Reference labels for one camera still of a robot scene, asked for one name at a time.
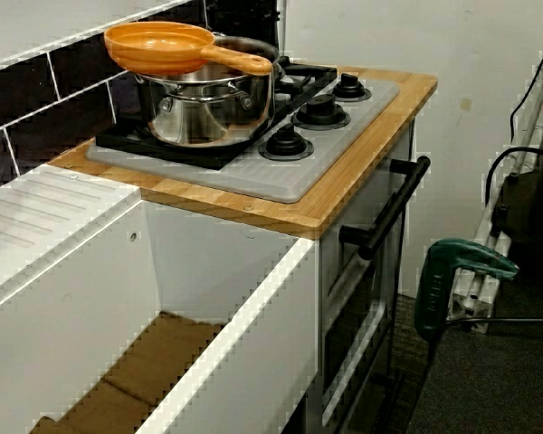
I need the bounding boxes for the white oven door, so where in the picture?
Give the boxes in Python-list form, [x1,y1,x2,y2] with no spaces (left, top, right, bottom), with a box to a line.
[319,119,420,429]

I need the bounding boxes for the orange plastic frying pan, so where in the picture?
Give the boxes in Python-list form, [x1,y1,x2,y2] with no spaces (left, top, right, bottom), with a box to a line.
[102,21,273,77]

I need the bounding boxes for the black kitchen side panel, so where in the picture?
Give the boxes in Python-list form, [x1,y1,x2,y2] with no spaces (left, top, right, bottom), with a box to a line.
[203,0,284,51]

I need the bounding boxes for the brown cardboard piece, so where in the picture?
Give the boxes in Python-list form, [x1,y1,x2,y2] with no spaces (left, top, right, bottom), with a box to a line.
[29,310,227,434]

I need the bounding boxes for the dark tiled backsplash panel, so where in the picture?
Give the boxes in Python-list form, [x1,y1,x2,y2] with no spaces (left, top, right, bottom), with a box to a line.
[0,0,209,186]

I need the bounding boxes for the black oven door handle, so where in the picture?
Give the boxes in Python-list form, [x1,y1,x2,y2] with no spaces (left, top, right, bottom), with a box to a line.
[338,156,432,261]

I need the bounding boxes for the black burner grate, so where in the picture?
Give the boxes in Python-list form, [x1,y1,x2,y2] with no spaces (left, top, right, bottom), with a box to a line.
[271,56,339,99]
[94,103,277,172]

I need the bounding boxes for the silver metal frame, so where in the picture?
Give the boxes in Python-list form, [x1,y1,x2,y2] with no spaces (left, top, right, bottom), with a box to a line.
[452,62,543,334]

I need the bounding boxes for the black stove knob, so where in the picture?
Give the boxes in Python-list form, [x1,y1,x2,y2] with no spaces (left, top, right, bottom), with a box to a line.
[258,124,315,162]
[329,72,372,103]
[291,93,350,130]

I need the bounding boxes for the stainless steel pot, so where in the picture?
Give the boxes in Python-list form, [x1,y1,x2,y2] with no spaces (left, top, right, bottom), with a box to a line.
[133,67,277,148]

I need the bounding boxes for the black cable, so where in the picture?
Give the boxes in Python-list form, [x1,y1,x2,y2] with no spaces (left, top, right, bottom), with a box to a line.
[510,33,543,148]
[483,146,543,213]

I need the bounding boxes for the grey stove top panel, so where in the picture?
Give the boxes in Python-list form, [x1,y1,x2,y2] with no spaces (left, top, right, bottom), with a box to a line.
[85,67,400,203]

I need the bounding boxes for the white sink basin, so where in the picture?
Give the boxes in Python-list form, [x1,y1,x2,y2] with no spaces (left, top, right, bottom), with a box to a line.
[0,162,320,434]

